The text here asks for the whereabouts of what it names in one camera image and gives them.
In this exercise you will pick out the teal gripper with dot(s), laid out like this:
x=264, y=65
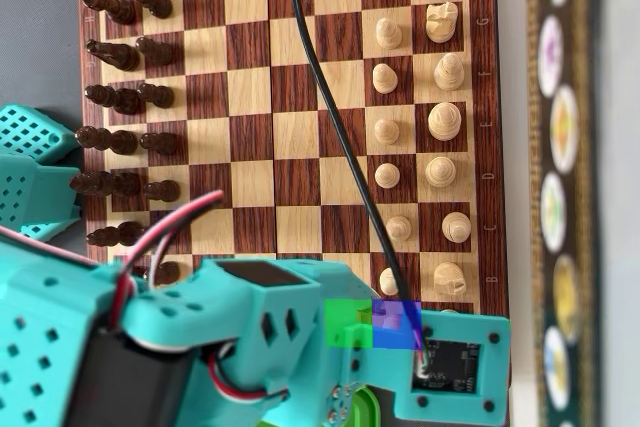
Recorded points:
x=341, y=396

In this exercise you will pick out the light wooden pawn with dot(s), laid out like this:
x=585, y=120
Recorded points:
x=386, y=175
x=386, y=132
x=391, y=322
x=386, y=281
x=400, y=229
x=384, y=79
x=388, y=36

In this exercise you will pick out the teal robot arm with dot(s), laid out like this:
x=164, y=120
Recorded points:
x=50, y=297

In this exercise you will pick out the green plastic lid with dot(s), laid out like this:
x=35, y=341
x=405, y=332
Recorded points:
x=370, y=404

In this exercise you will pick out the wooden chessboard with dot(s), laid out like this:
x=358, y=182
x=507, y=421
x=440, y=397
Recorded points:
x=300, y=147

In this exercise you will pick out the light wooden knight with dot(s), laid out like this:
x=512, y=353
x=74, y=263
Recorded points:
x=448, y=279
x=440, y=24

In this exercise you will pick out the dark wooden bishop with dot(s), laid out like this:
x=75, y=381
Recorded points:
x=117, y=99
x=115, y=235

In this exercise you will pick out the light wooden bishop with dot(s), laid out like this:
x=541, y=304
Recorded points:
x=448, y=74
x=456, y=227

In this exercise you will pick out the light wooden queen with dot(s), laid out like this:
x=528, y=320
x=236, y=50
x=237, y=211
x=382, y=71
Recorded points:
x=440, y=171

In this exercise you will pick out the dark wooden queen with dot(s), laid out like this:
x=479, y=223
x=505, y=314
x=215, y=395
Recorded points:
x=105, y=183

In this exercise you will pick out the dark wooden king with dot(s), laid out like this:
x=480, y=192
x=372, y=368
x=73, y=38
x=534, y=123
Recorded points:
x=110, y=141

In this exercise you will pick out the light wooden king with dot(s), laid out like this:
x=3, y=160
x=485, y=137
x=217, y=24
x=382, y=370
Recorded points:
x=444, y=122

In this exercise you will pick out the dark wooden knight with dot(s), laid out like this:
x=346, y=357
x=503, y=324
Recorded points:
x=117, y=56

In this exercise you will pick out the patterned strip with ovals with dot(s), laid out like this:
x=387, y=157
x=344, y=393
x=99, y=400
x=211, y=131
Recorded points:
x=562, y=187

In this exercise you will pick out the dark wooden rook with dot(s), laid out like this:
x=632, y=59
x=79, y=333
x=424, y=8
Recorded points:
x=112, y=6

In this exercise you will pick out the dark grey mat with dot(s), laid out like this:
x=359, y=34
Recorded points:
x=40, y=22

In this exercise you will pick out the teal camera mount with board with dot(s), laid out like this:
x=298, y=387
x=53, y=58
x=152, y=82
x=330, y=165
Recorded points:
x=450, y=367

